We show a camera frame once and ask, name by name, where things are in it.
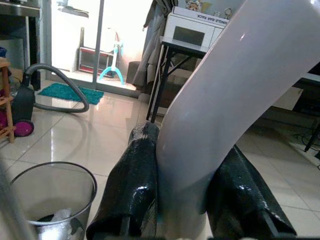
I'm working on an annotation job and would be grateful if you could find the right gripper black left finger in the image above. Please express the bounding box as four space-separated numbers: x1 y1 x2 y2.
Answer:
86 122 160 240

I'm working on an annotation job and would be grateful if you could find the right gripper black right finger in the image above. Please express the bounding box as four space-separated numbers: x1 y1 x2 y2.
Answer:
206 144 298 240

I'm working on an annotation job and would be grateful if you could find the pale pink plastic dustpan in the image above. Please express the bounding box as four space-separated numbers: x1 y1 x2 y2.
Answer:
156 0 320 240

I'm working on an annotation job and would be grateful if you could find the teal shaggy floor mat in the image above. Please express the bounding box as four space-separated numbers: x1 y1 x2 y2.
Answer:
37 82 105 105

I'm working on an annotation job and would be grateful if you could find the black mesh waste bin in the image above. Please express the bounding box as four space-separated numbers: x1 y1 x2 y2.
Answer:
9 161 98 240

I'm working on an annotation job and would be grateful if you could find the dark brown ottoman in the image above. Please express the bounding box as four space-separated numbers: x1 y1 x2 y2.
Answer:
126 60 145 85

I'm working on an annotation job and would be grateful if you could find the white fan teal base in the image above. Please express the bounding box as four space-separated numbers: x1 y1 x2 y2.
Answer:
97 27 126 86

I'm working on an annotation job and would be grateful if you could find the black low tv stand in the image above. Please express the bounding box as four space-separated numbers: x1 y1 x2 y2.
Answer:
254 64 320 153

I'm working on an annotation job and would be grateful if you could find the red framed low shelf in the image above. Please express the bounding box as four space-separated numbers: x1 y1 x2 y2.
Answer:
78 46 113 75

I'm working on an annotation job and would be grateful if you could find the grey curtain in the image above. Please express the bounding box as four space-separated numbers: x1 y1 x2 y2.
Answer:
131 0 173 87

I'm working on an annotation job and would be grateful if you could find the black vacuum cleaner magenta wheel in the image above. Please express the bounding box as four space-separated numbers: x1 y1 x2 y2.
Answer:
11 86 35 138

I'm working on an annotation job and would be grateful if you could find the black folding table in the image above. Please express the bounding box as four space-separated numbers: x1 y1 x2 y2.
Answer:
146 36 216 123

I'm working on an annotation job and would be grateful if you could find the wooden slatted rack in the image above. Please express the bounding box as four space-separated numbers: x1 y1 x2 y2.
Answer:
0 59 16 144

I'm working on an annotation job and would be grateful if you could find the white microwave oven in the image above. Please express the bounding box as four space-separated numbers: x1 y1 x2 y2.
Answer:
163 12 226 51

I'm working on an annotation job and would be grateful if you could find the black counter unit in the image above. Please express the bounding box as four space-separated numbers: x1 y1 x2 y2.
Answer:
0 0 42 91

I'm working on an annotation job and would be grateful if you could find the white cardboard box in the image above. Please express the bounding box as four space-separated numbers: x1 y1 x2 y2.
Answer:
171 6 231 27

